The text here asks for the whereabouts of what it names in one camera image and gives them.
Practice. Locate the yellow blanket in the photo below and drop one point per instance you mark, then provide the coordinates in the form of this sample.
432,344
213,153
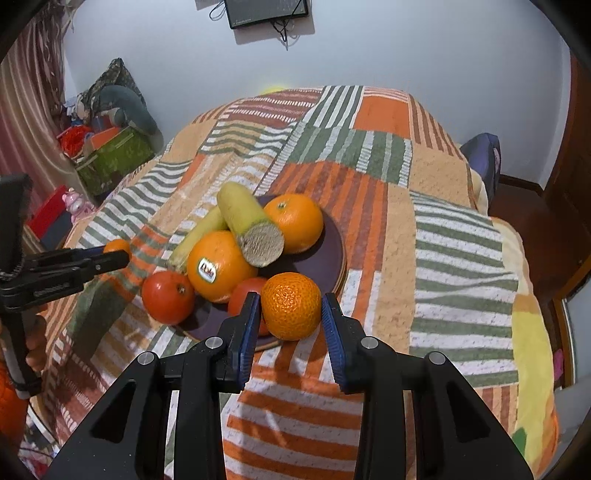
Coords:
531,323

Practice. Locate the orange box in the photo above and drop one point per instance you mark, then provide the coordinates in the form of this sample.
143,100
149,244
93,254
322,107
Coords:
106,136

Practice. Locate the small tangerine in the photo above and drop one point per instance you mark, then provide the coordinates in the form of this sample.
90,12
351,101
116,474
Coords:
291,305
115,247

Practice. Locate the dark patterned cushion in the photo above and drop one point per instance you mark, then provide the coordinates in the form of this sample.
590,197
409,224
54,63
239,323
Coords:
113,74

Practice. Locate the green storage box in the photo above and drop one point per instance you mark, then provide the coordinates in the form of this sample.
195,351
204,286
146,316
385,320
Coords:
117,161

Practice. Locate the long corn cob piece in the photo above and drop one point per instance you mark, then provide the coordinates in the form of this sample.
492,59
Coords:
198,236

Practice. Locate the purple plate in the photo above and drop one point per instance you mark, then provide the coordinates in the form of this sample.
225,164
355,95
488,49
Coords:
330,258

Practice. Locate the orange with green stem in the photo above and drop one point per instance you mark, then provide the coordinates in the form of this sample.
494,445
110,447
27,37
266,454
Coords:
298,224

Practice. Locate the striped patchwork blanket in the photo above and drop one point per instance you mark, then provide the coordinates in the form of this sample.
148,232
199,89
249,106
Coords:
438,277

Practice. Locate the striped red curtain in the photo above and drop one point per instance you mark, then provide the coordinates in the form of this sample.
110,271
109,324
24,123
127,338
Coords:
27,92

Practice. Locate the red box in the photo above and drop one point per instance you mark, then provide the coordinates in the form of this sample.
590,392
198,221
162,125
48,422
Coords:
46,219

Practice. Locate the pink toy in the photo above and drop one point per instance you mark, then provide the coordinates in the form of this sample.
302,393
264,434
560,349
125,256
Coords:
76,204

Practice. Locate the red plastic bag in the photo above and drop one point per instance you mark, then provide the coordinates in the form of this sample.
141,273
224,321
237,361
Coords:
71,141

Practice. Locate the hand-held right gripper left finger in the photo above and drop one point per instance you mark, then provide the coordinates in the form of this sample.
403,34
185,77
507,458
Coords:
249,332

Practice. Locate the purple backpack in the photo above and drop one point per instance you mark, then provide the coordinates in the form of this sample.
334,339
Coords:
482,161

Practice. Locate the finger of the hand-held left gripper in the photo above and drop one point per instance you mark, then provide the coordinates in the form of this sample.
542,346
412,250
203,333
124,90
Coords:
69,255
92,270

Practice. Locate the person's left hand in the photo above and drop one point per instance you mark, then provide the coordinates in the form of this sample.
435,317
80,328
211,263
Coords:
36,344

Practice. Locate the large orange with sticker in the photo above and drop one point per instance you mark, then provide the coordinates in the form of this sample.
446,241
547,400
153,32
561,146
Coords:
217,267

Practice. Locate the small black wall monitor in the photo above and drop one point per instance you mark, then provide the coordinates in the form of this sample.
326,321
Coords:
268,11

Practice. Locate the short corn cob piece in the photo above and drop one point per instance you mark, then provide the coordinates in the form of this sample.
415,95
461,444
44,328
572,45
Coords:
247,221

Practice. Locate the brown wooden door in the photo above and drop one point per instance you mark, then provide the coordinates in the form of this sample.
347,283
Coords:
570,161

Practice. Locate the red tomato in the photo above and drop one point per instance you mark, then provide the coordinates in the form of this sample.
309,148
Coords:
167,297
240,300

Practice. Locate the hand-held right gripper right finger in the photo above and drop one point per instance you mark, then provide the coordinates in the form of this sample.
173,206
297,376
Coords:
333,332

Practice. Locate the white sliding wardrobe door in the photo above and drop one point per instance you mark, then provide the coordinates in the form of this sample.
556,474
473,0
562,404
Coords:
575,332

